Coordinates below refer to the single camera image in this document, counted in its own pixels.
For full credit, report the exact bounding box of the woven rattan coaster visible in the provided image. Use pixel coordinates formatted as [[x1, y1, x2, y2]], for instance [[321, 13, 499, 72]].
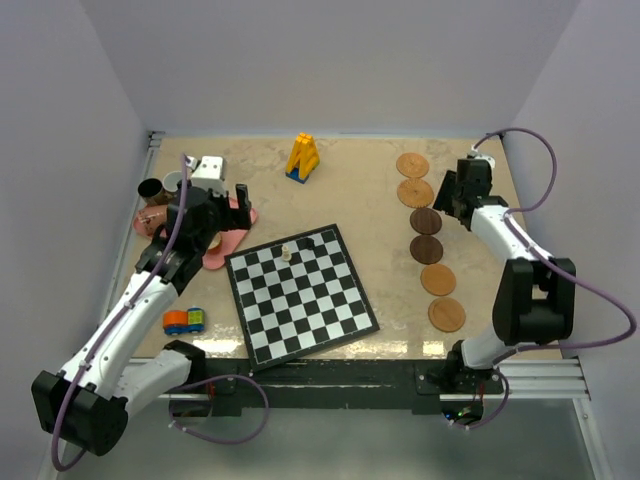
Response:
[[396, 152, 430, 178], [397, 178, 435, 209]]

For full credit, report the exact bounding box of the dark wooden coaster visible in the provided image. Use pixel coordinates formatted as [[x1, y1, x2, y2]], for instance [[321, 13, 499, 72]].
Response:
[[409, 207, 442, 235], [409, 235, 444, 265]]

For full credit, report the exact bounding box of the light wooden coaster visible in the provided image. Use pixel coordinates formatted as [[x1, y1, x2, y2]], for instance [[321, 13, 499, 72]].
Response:
[[428, 297, 466, 333], [420, 264, 457, 296]]

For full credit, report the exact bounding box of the black white chessboard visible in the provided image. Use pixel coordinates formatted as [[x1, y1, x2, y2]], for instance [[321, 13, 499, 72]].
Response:
[[225, 224, 380, 371]]

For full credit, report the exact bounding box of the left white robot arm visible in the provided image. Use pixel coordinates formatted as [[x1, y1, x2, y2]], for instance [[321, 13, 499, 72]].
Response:
[[31, 184, 252, 456]]

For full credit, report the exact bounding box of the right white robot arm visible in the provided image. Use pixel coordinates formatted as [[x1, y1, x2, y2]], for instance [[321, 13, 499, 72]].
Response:
[[429, 157, 576, 393]]

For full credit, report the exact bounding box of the orange cup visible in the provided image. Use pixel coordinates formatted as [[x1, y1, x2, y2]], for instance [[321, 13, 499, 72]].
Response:
[[208, 233, 222, 251]]

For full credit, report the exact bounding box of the pink patterned cup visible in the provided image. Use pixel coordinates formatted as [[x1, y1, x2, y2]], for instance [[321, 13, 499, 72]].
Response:
[[134, 206, 167, 236]]

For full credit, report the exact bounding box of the dark brown cup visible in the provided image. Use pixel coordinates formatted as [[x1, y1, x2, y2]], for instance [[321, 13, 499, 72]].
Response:
[[137, 178, 166, 206]]

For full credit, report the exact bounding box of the grey printed mug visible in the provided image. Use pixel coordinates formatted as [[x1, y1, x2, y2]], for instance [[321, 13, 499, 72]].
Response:
[[162, 171, 183, 195]]

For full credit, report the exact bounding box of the pink plastic tray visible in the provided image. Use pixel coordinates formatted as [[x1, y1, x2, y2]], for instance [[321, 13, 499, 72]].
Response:
[[132, 212, 248, 271]]

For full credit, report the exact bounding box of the black chess piece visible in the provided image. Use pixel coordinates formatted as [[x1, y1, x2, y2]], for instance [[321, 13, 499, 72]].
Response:
[[302, 237, 315, 250]]

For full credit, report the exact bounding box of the yellow blue block structure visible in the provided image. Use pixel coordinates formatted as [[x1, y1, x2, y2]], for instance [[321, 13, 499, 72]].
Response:
[[285, 132, 320, 184]]

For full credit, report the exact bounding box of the orange blue toy car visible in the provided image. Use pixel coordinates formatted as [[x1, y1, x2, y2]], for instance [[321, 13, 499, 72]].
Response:
[[162, 307, 206, 336]]

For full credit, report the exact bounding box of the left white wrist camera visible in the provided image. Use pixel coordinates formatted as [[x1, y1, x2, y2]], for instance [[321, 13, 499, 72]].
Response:
[[191, 156, 227, 196]]

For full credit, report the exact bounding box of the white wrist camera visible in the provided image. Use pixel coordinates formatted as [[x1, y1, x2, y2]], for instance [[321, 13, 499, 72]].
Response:
[[466, 148, 496, 168], [191, 156, 227, 196]]

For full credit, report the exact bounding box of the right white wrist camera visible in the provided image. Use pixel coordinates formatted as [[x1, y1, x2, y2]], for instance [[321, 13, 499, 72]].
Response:
[[466, 148, 496, 168]]

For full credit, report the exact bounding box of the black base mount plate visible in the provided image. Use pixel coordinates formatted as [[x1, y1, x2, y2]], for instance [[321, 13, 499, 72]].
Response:
[[169, 358, 504, 416]]

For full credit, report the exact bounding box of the aluminium rail frame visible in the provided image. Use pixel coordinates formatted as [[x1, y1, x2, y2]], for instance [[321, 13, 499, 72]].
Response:
[[500, 359, 590, 400]]

